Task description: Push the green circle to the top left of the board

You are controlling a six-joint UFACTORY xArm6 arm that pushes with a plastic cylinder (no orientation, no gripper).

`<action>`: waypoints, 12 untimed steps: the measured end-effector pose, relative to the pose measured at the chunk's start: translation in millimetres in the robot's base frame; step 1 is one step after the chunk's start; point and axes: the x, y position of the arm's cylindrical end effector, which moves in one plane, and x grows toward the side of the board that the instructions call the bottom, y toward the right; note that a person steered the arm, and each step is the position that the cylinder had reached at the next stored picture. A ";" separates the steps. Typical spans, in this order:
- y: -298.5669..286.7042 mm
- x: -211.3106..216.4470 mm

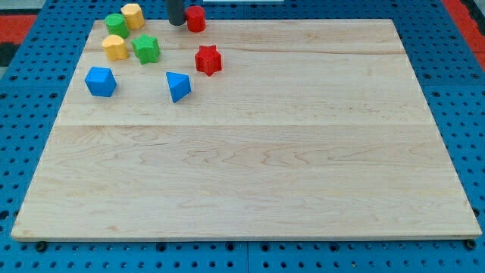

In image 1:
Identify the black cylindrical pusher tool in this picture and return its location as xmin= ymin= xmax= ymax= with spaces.
xmin=165 ymin=0 xmax=186 ymax=26

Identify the blue triangle block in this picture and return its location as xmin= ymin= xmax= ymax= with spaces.
xmin=166 ymin=71 xmax=192 ymax=103

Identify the green cylinder block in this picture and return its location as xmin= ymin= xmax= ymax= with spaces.
xmin=104 ymin=13 xmax=130 ymax=39

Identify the red star block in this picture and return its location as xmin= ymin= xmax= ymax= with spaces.
xmin=195 ymin=45 xmax=222 ymax=77

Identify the wooden board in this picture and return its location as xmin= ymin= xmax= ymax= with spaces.
xmin=11 ymin=19 xmax=482 ymax=242

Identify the yellow hexagon block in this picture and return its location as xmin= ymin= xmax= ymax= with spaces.
xmin=121 ymin=3 xmax=145 ymax=30

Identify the green star block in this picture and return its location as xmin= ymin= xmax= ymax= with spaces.
xmin=131 ymin=34 xmax=161 ymax=64

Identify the yellow heart block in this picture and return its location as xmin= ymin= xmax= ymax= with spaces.
xmin=102 ymin=35 xmax=129 ymax=61

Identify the red cylinder block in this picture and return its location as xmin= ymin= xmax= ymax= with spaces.
xmin=186 ymin=5 xmax=206 ymax=33

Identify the blue cube block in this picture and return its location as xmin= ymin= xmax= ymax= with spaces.
xmin=85 ymin=67 xmax=117 ymax=97

